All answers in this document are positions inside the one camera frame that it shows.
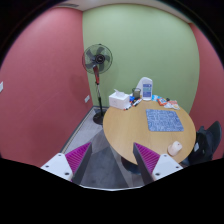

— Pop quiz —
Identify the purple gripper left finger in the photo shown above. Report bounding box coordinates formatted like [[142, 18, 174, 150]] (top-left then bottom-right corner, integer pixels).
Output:
[[42, 142, 92, 185]]

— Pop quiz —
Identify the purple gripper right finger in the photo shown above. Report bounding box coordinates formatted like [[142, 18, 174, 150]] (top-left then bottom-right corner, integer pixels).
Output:
[[133, 143, 182, 185]]

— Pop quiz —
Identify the white computer mouse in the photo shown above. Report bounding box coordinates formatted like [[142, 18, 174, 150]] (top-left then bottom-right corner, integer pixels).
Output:
[[168, 141, 182, 156]]

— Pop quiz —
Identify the blue patterned mouse pad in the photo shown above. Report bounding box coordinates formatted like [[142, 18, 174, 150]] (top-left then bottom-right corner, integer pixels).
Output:
[[146, 109, 184, 132]]

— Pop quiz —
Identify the black office chair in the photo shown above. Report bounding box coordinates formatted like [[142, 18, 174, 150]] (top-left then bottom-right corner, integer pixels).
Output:
[[181, 121, 222, 166]]

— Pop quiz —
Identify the orange snack packet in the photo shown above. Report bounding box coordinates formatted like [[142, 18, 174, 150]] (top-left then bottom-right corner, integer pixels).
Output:
[[157, 98, 167, 106]]

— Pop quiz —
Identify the black marker pen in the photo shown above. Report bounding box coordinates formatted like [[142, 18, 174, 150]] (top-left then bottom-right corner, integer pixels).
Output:
[[132, 99, 142, 107]]

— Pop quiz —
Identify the white tissue box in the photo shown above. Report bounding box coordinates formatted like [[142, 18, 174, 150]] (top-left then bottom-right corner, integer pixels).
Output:
[[109, 90, 130, 110]]

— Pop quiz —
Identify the dark green cup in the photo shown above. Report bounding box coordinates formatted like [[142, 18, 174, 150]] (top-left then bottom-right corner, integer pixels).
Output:
[[132, 88, 141, 99]]

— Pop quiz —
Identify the white sanitizer bottle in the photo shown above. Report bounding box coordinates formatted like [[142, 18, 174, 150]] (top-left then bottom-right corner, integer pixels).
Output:
[[137, 77, 153, 101]]

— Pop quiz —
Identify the black standing fan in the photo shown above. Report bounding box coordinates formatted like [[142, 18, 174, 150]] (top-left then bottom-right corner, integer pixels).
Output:
[[82, 44, 113, 125]]

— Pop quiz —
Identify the white wall socket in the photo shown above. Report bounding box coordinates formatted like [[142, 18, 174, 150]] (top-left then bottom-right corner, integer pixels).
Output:
[[84, 95, 90, 103]]

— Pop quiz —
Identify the white wall switch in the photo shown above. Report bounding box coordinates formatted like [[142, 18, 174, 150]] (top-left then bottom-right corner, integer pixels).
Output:
[[0, 81, 3, 93]]

